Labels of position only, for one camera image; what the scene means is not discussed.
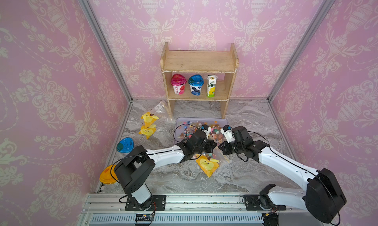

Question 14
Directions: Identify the pile of colourful candies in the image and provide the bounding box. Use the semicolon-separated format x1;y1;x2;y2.
179;119;229;145

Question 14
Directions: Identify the ziploc candy bag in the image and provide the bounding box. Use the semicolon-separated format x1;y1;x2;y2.
138;124;157;139
141;101;173;127
194;147;230;178

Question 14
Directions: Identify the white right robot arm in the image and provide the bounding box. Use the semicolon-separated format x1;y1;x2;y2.
219;125;347;225

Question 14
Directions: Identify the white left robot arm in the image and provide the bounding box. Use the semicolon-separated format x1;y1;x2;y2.
110;125;217;210

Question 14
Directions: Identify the lavender plastic tray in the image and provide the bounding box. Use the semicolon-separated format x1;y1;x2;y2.
174;117;230;144

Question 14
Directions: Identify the green white juice carton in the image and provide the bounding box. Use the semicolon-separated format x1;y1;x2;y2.
207;75;218;98

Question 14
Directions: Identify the blue lid yogurt cup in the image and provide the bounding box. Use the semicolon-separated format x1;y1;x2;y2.
188;74;204;96

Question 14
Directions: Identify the pink lid yogurt cup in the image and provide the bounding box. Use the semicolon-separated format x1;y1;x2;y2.
170;74;187;95

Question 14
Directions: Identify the blue lid cup on table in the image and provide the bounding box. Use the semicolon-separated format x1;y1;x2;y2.
116;137;134;154

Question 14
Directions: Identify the wooden shelf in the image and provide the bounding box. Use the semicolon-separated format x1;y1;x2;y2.
160;42;239;120

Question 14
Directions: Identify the orange lid cup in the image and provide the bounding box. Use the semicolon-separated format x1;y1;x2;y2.
99;165;118;185

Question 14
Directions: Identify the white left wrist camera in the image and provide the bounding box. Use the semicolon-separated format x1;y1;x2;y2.
201;124;212;138

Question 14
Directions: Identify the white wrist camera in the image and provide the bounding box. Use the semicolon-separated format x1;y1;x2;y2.
220;125;235;143
201;124;212;138

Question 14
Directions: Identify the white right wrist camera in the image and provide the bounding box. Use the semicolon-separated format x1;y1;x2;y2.
220;125;235;143

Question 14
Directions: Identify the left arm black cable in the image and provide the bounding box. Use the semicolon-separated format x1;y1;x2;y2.
173;123;200;144

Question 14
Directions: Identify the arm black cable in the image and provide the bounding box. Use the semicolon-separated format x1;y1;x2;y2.
173;123;200;144
247;131;342;226

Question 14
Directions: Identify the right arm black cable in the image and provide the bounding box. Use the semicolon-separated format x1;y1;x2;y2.
247;131;342;226

